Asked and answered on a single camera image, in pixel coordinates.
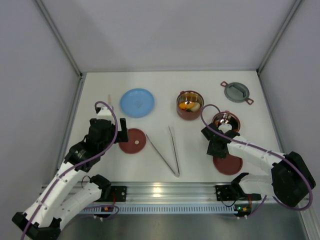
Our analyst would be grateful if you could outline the left dark red lid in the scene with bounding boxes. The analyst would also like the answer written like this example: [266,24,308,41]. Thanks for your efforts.
[118,128,147,154]

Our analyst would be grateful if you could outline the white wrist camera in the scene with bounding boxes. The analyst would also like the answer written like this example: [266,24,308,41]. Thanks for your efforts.
[218,122,233,133]
[96,106,114,122]

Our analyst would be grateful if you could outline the dark red lid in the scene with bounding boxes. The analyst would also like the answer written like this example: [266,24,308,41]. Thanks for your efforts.
[118,128,147,154]
[213,154,243,176]

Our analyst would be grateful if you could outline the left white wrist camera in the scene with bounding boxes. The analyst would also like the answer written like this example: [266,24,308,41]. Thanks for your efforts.
[96,106,114,122]

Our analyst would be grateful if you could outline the right dark red lid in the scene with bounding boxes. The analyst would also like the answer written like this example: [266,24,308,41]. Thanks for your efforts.
[213,154,243,176]

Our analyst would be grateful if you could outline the blue plate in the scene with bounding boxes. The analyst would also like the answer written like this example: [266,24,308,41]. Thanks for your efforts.
[119,88,155,118]

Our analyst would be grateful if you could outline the orange round food slice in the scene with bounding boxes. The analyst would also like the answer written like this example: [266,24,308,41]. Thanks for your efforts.
[179,101,194,111]

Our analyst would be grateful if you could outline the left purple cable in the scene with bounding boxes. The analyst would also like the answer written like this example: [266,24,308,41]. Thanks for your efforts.
[19,100,119,240]

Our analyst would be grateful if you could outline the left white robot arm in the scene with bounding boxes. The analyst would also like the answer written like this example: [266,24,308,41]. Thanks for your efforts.
[12,118,129,240]

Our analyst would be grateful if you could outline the grey top lid with clasps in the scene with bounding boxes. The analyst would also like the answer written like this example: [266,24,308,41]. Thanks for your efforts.
[220,81,254,105]

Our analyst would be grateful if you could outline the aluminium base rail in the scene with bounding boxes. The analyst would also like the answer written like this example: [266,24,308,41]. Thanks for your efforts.
[41,181,311,216]

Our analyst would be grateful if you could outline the dark red lunch container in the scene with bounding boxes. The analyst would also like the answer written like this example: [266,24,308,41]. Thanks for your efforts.
[176,90,205,121]

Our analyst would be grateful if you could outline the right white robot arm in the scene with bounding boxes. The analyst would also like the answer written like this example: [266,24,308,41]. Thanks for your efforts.
[201,123,316,208]

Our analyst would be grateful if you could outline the metal tongs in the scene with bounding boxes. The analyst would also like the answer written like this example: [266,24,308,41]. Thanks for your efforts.
[145,125,181,178]

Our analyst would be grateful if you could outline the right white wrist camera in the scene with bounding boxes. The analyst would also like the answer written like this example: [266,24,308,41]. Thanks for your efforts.
[218,122,233,133]

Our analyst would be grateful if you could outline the beige round food slice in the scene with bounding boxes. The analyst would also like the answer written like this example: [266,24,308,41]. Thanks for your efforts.
[189,102,201,112]

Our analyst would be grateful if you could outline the pink lunch container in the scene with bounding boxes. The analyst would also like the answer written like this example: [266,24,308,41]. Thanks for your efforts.
[211,110,241,132]

